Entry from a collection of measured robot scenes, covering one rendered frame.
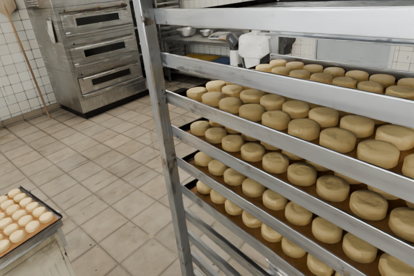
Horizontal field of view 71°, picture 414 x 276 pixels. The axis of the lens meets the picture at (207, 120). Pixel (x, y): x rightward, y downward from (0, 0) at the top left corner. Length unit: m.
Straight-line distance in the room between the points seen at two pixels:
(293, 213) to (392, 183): 0.23
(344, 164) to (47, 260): 1.31
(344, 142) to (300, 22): 0.18
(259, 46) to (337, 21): 1.84
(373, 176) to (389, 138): 0.10
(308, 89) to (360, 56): 4.36
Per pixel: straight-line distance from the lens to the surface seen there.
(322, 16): 0.38
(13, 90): 5.50
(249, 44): 2.25
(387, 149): 0.46
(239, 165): 0.57
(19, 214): 1.52
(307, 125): 0.50
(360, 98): 0.38
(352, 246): 0.56
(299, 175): 0.53
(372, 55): 4.73
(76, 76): 4.68
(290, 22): 0.40
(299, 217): 0.59
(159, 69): 0.67
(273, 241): 0.68
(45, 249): 1.48
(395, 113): 0.37
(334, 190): 0.51
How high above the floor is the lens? 1.73
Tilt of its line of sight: 25 degrees down
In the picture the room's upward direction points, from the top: 5 degrees counter-clockwise
